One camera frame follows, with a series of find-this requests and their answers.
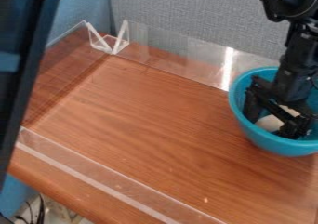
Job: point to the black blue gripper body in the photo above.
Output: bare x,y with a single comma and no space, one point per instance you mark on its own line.
291,87

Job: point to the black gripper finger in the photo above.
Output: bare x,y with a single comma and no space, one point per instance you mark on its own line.
296,127
253,105

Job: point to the white brown toy mushroom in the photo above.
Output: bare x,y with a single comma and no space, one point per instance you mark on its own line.
271,123

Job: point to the blue plastic bowl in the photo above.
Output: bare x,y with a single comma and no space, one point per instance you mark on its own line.
265,140

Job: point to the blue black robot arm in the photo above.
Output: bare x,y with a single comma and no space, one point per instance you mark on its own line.
26,22

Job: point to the clear acrylic barrier frame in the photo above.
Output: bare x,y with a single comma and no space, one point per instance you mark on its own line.
129,136

